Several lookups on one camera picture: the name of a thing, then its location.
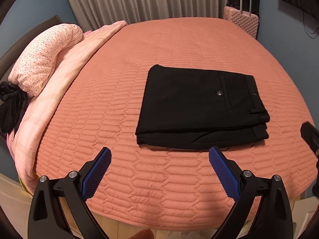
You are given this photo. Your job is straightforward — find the black pants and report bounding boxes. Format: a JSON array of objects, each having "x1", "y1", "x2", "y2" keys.
[{"x1": 135, "y1": 65, "x2": 270, "y2": 150}]

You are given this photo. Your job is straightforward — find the pink speckled pillow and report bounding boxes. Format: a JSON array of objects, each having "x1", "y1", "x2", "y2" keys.
[{"x1": 8, "y1": 23, "x2": 83, "y2": 98}]

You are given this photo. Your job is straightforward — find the dark headboard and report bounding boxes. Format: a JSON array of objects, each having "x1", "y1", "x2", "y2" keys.
[{"x1": 0, "y1": 15, "x2": 63, "y2": 82}]

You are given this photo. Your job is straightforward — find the black cloth by pillow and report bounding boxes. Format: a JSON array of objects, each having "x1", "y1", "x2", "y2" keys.
[{"x1": 0, "y1": 81, "x2": 28, "y2": 133}]

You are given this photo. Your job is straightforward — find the light pink folded blanket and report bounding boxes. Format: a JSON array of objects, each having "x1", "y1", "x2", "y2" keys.
[{"x1": 7, "y1": 21, "x2": 127, "y2": 195}]

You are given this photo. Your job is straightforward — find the grey pleated curtain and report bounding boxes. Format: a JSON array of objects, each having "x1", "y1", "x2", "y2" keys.
[{"x1": 68, "y1": 0, "x2": 227, "y2": 30}]

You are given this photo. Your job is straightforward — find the pink hardshell suitcase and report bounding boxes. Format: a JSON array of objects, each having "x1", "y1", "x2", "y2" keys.
[{"x1": 223, "y1": 0, "x2": 259, "y2": 39}]

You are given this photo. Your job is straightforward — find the salmon quilted bedspread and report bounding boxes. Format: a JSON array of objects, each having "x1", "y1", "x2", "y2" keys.
[{"x1": 35, "y1": 18, "x2": 317, "y2": 231}]

